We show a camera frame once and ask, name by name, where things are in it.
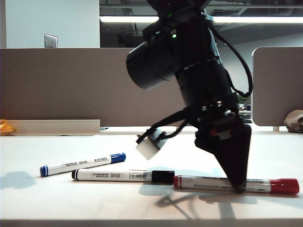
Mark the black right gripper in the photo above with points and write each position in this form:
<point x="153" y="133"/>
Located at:
<point x="213" y="120"/>

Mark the red cap whiteboard marker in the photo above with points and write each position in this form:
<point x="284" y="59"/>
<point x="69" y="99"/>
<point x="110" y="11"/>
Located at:
<point x="208" y="184"/>

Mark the blue cap whiteboard marker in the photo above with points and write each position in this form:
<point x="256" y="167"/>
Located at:
<point x="71" y="164"/>

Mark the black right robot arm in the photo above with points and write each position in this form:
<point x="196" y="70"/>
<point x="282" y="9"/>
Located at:
<point x="198" y="71"/>

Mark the white background desk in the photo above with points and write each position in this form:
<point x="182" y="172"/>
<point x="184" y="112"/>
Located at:
<point x="246" y="114"/>

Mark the white partition support foot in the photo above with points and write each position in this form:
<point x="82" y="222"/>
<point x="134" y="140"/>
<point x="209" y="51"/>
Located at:
<point x="276" y="129"/>

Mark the small potted green plant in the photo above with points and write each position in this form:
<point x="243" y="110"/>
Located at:
<point x="242" y="102"/>

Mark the brown crumpled object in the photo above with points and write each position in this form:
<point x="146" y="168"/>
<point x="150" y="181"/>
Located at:
<point x="293" y="121"/>

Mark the narrow brown desk partition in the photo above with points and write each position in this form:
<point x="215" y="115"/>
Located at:
<point x="277" y="85"/>

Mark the black cap whiteboard marker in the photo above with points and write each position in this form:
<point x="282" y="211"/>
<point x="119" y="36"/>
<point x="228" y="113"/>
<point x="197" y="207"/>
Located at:
<point x="106" y="175"/>

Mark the long linear ceiling light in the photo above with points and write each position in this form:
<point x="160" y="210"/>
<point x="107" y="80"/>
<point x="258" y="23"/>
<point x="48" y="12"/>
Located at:
<point x="260" y="19"/>

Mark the wide brown desk partition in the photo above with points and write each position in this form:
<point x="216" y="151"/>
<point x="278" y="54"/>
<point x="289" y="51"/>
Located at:
<point x="71" y="87"/>

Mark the orange object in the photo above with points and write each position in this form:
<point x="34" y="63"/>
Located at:
<point x="6" y="128"/>

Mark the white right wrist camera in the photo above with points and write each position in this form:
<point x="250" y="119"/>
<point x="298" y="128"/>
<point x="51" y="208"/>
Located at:
<point x="149" y="147"/>

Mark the grey ceiling air duct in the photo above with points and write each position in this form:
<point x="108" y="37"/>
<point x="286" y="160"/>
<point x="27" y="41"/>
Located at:
<point x="138" y="29"/>

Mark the metal wall switch plate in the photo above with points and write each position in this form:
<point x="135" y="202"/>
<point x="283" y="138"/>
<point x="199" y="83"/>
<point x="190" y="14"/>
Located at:
<point x="50" y="41"/>

